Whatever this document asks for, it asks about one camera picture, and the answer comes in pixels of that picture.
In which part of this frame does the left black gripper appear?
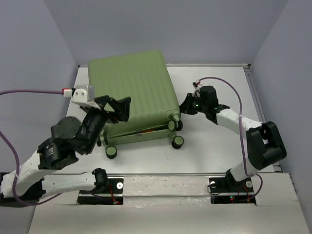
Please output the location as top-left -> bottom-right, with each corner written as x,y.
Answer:
87,95 -> 136,154

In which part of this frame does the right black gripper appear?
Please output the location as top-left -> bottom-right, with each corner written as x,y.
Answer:
177,93 -> 208,115

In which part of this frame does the green hard-shell suitcase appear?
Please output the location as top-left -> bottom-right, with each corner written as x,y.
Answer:
87,50 -> 184,159

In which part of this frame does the orange cloth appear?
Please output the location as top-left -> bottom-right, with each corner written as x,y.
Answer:
136,129 -> 156,134

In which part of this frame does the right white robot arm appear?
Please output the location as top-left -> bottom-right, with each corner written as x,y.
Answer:
179,86 -> 287,191

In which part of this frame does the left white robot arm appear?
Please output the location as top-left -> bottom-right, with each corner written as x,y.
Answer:
0,95 -> 131,207

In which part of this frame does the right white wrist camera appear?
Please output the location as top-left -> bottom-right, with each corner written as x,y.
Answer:
192,79 -> 202,98

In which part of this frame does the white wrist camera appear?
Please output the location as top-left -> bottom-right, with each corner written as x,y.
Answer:
192,79 -> 202,98
71,84 -> 97,107

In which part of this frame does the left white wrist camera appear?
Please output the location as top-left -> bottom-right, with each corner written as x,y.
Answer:
71,84 -> 97,107

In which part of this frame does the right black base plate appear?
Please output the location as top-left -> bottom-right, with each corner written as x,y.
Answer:
206,177 -> 256,204

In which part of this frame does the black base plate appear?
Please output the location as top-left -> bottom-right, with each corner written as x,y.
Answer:
77,177 -> 124,205
206,177 -> 256,204

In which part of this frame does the aluminium rail across table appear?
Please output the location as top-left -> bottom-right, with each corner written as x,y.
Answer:
49,172 -> 225,177

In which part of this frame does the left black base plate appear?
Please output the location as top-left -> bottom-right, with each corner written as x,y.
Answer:
77,177 -> 124,205

